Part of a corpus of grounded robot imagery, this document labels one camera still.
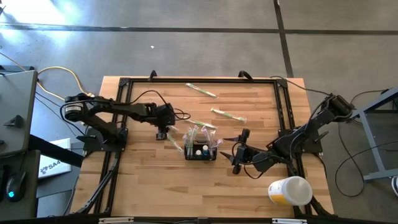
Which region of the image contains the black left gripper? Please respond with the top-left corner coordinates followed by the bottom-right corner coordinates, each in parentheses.
top-left (154, 104), bottom-right (177, 141)

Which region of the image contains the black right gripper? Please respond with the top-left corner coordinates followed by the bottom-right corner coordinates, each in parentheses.
top-left (220, 128), bottom-right (259, 174)

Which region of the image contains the white yellow wipes canister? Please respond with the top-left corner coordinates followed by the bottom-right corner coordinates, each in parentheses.
top-left (267, 175), bottom-right (313, 206)

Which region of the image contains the black bar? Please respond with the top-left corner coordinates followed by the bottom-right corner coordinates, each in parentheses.
top-left (29, 133), bottom-right (85, 169)

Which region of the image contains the white printed sign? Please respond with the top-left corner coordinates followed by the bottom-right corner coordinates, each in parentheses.
top-left (37, 138), bottom-right (73, 180)

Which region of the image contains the black desk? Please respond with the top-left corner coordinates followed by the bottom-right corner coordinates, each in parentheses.
top-left (0, 149), bottom-right (42, 221)

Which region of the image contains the grey desk top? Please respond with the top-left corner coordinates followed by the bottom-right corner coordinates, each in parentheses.
top-left (0, 70), bottom-right (39, 158)

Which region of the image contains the black computer mouse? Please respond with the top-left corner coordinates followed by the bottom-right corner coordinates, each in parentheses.
top-left (5, 170), bottom-right (27, 203)

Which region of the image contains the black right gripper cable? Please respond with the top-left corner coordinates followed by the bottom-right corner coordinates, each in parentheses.
top-left (231, 141), bottom-right (274, 180)

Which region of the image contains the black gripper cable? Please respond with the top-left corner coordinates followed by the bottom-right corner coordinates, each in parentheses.
top-left (231, 141), bottom-right (274, 180)
top-left (130, 89), bottom-right (192, 121)

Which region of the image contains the black wire caddy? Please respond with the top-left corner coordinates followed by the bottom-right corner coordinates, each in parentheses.
top-left (183, 141), bottom-right (218, 161)

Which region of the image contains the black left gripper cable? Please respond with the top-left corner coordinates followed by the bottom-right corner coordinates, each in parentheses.
top-left (130, 89), bottom-right (192, 121)

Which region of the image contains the black aluminium table frame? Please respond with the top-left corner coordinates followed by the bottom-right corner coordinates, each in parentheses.
top-left (71, 77), bottom-right (335, 218)

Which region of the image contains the silver metal bracket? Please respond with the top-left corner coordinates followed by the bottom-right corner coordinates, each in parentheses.
top-left (272, 218), bottom-right (307, 224)
top-left (98, 217), bottom-right (134, 224)

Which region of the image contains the yellow cable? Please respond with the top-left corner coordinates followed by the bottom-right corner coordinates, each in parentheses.
top-left (36, 65), bottom-right (94, 98)

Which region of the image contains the grey metal table frame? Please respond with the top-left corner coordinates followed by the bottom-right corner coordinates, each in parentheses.
top-left (353, 86), bottom-right (398, 182)

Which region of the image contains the black bracket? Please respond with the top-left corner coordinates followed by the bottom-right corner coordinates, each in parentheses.
top-left (3, 114), bottom-right (24, 128)

